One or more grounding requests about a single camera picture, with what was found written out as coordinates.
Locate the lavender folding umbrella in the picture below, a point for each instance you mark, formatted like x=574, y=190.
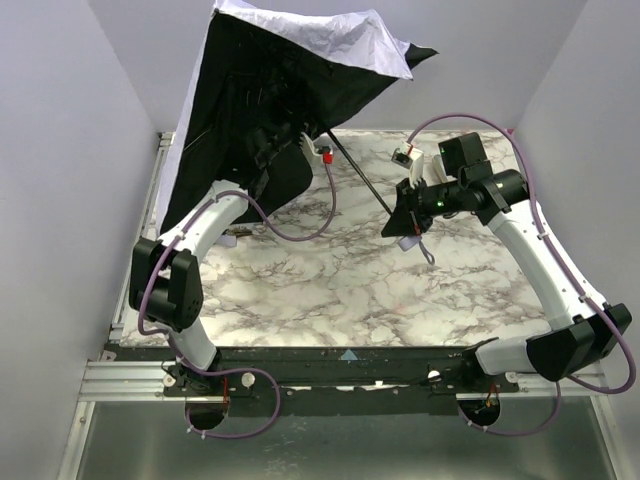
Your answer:
x=263, y=81

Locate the yellow black pliers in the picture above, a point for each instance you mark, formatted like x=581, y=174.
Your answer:
x=238, y=232

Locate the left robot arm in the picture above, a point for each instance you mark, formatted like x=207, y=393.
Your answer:
x=165, y=287

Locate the beige umbrella case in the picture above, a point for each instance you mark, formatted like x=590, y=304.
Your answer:
x=439, y=169

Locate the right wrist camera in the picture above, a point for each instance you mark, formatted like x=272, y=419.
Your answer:
x=412, y=159

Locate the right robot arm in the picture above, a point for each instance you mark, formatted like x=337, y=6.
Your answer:
x=582, y=323

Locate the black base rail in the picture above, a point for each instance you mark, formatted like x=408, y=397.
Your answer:
x=338, y=381

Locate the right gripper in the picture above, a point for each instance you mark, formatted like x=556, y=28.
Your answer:
x=414, y=201

